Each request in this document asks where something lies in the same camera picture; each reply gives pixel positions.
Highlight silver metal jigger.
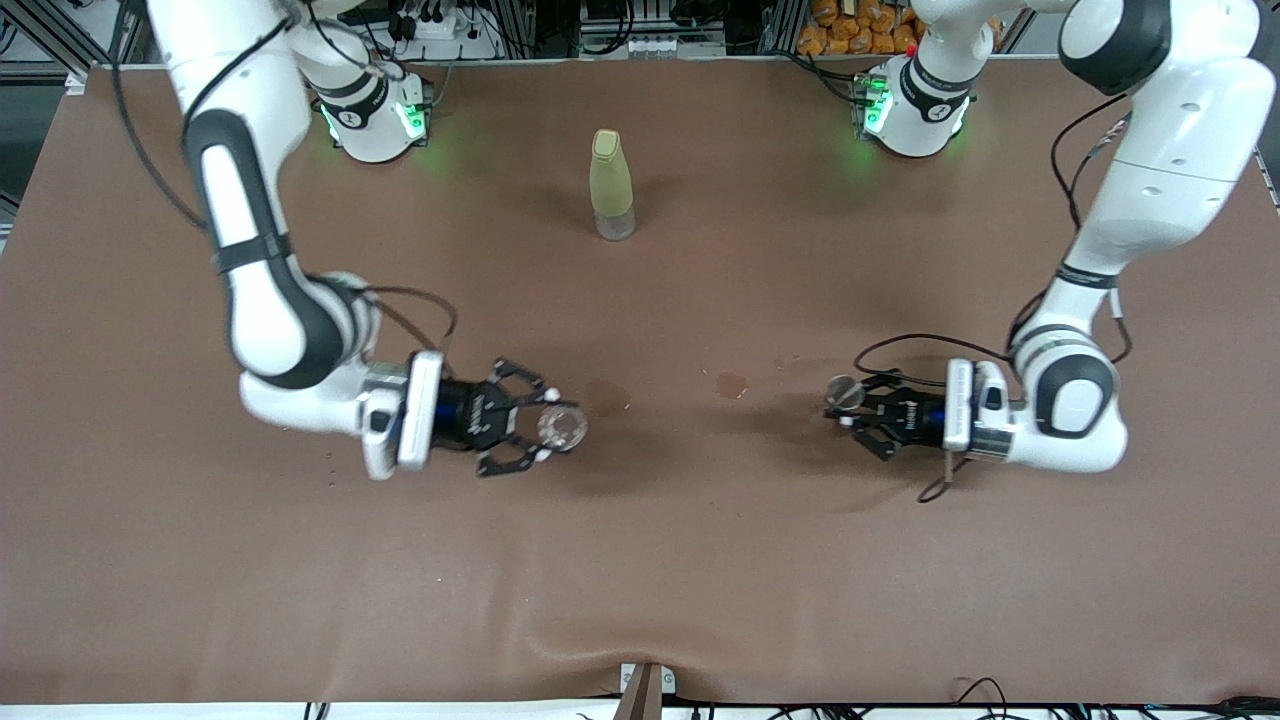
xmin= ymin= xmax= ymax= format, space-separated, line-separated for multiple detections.
xmin=824 ymin=375 xmax=867 ymax=423

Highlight clear glass measuring cup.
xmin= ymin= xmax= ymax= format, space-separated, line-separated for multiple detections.
xmin=536 ymin=402 xmax=589 ymax=454

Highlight brown table cloth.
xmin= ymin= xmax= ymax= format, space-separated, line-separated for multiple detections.
xmin=0 ymin=55 xmax=1280 ymax=707

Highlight yellow-green bottle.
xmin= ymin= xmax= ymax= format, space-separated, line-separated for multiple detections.
xmin=589 ymin=128 xmax=637 ymax=242

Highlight orange packaged goods pile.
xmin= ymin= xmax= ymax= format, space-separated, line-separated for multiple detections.
xmin=796 ymin=0 xmax=926 ymax=57

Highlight white power strip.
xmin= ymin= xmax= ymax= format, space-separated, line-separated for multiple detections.
xmin=385 ymin=10 xmax=498 ymax=63

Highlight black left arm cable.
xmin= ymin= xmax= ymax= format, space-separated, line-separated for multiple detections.
xmin=853 ymin=95 xmax=1136 ymax=504

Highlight metal table edge bracket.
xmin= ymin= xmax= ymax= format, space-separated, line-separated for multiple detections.
xmin=612 ymin=662 xmax=677 ymax=720

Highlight aluminium frame strut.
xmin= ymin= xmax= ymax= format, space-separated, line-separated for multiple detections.
xmin=0 ymin=0 xmax=136 ymax=76

